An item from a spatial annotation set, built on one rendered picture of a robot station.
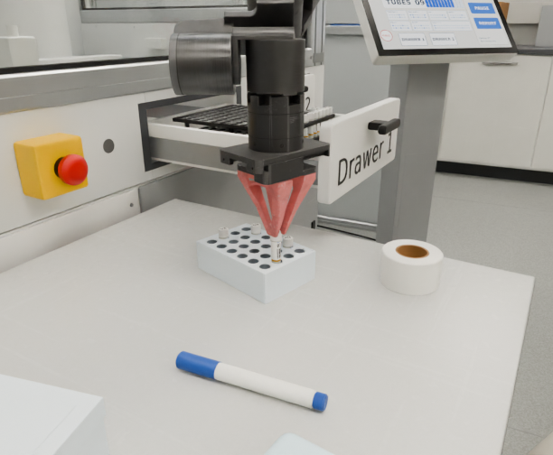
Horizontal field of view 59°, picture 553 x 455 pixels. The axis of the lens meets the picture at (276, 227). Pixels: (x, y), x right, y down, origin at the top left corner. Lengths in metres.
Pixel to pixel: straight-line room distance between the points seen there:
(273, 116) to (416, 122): 1.34
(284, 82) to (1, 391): 0.34
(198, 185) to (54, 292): 0.43
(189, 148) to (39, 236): 0.26
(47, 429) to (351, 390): 0.23
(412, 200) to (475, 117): 1.98
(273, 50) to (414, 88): 1.32
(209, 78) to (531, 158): 3.49
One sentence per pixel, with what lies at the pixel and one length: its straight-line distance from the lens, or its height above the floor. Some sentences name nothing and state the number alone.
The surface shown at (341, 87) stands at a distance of 2.59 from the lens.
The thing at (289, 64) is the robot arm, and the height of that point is 1.01.
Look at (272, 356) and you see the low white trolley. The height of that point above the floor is 0.76.
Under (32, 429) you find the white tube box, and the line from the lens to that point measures 0.36.
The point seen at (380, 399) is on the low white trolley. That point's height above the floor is 0.76.
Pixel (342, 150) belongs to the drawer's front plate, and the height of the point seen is 0.89.
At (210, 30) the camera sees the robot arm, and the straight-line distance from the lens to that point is 0.51.
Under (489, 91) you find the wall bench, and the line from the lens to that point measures 3.76.
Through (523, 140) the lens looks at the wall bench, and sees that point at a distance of 3.81.
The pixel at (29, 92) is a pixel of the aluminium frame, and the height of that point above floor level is 0.97.
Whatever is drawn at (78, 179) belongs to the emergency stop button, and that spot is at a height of 0.86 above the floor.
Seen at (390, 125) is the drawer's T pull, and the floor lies 0.91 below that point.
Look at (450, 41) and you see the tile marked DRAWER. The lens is 1.73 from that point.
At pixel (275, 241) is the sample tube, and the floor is 0.82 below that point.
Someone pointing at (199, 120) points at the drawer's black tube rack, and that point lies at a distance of 0.83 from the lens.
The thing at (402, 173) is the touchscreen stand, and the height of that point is 0.55.
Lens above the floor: 1.05
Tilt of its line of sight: 23 degrees down
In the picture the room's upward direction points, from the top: straight up
